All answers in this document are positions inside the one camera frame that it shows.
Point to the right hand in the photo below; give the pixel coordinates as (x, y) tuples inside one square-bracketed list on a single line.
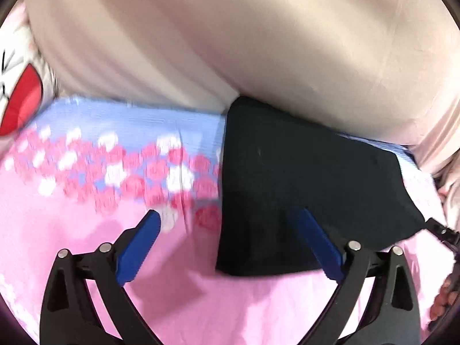
[(444, 298)]

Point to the beige quilt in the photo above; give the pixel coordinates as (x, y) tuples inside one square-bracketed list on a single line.
[(381, 69)]

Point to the pink rose bed sheet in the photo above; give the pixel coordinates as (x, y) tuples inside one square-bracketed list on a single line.
[(86, 170)]

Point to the white cartoon face pillow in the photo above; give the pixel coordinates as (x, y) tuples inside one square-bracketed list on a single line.
[(28, 84)]

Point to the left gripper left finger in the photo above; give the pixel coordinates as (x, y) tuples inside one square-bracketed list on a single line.
[(68, 314)]

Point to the black pants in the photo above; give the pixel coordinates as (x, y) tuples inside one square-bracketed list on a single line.
[(274, 164)]

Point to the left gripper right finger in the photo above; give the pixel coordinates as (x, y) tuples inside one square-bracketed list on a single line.
[(375, 300)]

